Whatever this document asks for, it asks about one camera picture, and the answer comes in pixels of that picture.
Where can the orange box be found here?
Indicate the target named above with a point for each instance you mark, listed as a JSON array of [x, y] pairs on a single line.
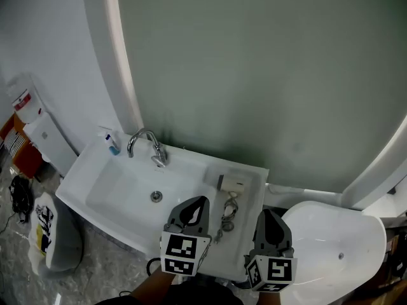
[[25, 160]]

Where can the clear water dispenser bottle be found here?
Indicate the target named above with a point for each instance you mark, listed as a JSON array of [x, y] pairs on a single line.
[[23, 103]]

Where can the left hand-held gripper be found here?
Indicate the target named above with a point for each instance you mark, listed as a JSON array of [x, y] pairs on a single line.
[[181, 253]]

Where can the chrome faucet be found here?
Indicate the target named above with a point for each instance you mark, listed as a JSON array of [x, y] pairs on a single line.
[[135, 138]]

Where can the cream hair dryer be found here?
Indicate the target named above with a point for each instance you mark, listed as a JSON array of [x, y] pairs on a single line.
[[233, 183]]

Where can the white arched frame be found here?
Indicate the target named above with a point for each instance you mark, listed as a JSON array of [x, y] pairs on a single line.
[[105, 75]]

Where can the person's left forearm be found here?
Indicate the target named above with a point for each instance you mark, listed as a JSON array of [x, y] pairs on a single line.
[[152, 284]]

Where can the brown cardboard box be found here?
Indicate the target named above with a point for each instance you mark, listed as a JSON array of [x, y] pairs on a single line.
[[388, 284]]

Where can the person's black clothing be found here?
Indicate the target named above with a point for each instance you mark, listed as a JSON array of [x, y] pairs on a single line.
[[190, 294]]

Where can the white bathtub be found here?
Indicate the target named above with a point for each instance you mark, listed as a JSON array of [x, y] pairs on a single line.
[[334, 234]]

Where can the white water dispenser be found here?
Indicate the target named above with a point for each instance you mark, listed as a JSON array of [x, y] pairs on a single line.
[[54, 148]]

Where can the person's right forearm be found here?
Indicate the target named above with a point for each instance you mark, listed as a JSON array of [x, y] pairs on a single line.
[[268, 299]]

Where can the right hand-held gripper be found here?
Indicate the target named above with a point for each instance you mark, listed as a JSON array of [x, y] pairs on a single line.
[[273, 270]]

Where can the white ceramic sink basin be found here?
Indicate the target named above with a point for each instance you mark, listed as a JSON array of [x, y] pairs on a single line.
[[121, 189]]

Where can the white printed bag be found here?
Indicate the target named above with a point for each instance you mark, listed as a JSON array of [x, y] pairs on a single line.
[[60, 234]]

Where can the chrome sink drain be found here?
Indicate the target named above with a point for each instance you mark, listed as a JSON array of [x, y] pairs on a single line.
[[156, 196]]

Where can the blue bottle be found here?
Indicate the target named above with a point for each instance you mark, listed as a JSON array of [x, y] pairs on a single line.
[[113, 149]]

